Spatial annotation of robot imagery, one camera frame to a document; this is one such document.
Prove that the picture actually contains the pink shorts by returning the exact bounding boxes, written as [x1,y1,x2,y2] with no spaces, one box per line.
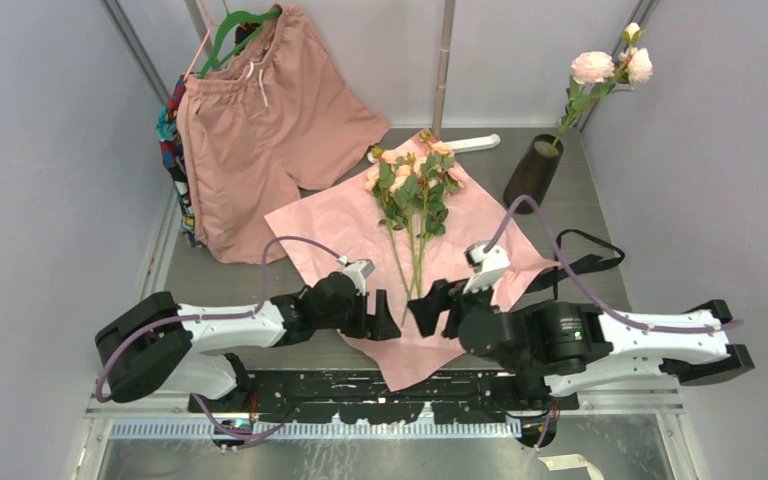
[177,5,389,264]

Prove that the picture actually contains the black ribbon gold lettering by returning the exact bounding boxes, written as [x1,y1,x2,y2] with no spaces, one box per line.
[525,229,626,300]

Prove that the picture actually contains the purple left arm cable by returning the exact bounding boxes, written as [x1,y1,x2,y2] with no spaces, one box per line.
[94,235,349,453]

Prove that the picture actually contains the pink artificial rose stem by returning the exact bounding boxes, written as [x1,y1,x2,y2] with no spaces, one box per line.
[550,22,654,153]

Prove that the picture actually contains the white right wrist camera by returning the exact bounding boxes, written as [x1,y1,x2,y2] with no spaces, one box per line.
[463,242,511,294]

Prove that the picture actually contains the pink wrapping paper sheet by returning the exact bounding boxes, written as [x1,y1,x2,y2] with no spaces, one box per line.
[263,129,561,393]

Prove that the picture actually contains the peach rose stem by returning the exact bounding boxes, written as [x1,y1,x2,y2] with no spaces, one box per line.
[364,146,420,300]

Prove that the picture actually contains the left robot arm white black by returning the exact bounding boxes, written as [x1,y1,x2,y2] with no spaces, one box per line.
[95,272,401,403]

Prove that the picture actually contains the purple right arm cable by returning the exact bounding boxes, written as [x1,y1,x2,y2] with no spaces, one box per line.
[483,193,744,452]

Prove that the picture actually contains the pink clothes hanger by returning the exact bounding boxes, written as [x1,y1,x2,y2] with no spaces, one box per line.
[182,0,219,82]

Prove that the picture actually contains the green clothes hanger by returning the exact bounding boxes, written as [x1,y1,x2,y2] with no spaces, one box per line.
[197,6,282,78]

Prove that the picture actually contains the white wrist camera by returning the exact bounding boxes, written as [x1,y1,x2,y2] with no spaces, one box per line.
[463,242,511,294]
[342,259,375,295]

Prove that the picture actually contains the black cylindrical vase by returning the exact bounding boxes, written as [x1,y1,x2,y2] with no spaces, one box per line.
[503,134,564,207]

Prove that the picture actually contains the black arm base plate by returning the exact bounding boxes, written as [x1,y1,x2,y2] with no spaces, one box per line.
[203,370,579,425]

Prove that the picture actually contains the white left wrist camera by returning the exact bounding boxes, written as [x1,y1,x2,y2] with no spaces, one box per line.
[342,259,375,295]

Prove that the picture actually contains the orange pink rose stem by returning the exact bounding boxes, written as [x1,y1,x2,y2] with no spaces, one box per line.
[408,130,463,298]

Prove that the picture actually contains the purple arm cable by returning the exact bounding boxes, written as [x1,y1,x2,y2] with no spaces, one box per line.
[483,193,744,452]
[94,235,349,453]

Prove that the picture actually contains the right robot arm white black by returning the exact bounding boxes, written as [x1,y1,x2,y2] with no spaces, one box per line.
[408,280,755,400]

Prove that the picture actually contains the aluminium rail frame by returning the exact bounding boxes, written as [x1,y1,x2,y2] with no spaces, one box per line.
[72,369,698,479]

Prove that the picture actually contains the white clothes rack stand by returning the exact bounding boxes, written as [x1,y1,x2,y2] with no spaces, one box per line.
[366,0,502,164]

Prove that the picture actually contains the colourful patterned garment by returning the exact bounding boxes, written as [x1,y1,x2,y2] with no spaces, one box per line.
[155,75,203,248]

